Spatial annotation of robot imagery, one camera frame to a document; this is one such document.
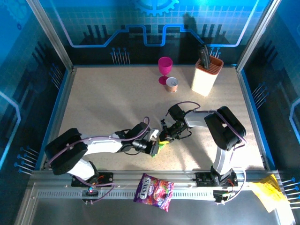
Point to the green cloth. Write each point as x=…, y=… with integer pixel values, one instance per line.
x=161, y=148

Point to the small circuit board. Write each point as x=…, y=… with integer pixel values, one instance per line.
x=90, y=192
x=220, y=194

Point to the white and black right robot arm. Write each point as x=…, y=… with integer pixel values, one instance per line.
x=225, y=129

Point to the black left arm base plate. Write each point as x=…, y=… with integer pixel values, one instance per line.
x=106, y=178

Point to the aluminium side rail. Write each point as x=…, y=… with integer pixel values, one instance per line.
x=247, y=93
x=64, y=93

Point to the yellow cloth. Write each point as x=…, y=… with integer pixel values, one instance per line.
x=269, y=192

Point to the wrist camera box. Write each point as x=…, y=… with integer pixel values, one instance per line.
x=176, y=111
x=140, y=129

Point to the cream knife block orange top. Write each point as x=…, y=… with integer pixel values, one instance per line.
x=204, y=79

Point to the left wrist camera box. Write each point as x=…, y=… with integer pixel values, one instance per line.
x=140, y=129

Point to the orange can with silver lid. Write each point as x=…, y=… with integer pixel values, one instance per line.
x=172, y=85

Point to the pink plastic goblet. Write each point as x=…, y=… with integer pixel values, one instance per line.
x=165, y=65

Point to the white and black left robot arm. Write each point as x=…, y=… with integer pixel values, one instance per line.
x=65, y=152

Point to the aluminium front rail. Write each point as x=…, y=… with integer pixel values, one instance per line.
x=126, y=174

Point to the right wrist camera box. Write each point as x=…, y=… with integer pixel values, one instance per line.
x=176, y=111

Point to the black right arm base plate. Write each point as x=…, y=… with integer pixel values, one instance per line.
x=201, y=179

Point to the purple candy bag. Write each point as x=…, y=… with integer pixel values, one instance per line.
x=153, y=191

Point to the aluminium corner post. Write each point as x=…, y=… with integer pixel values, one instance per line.
x=257, y=35
x=52, y=35

